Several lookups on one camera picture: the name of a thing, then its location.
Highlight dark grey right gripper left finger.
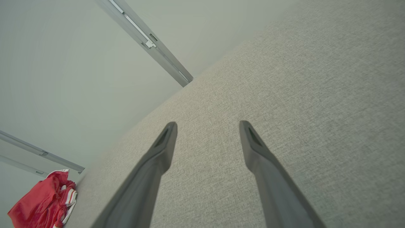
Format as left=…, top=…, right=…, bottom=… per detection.
left=91, top=122, right=178, bottom=228

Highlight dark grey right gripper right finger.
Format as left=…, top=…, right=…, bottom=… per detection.
left=239, top=120, right=326, bottom=228

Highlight red white-striped sports jersey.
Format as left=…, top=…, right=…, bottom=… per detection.
left=52, top=180, right=78, bottom=228

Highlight red Bulls shorts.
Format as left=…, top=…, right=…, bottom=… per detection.
left=8, top=169, right=69, bottom=228

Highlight grey metal partition rail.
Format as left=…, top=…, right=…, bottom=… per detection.
left=0, top=130, right=85, bottom=175
left=0, top=155, right=48, bottom=178

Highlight grey metal partition post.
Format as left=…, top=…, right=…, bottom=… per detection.
left=96, top=0, right=194, bottom=88

